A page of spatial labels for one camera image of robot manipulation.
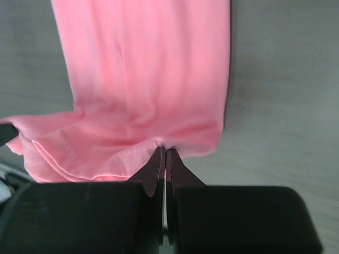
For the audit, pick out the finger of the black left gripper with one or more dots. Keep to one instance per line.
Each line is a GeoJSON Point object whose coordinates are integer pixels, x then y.
{"type": "Point", "coordinates": [7, 133]}

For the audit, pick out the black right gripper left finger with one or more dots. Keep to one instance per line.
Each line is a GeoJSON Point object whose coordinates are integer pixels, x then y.
{"type": "Point", "coordinates": [88, 217]}

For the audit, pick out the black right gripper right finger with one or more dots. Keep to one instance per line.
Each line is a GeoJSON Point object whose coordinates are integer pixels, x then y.
{"type": "Point", "coordinates": [234, 219]}

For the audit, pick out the pink t shirt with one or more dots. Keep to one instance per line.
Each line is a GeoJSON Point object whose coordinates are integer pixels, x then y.
{"type": "Point", "coordinates": [143, 74]}

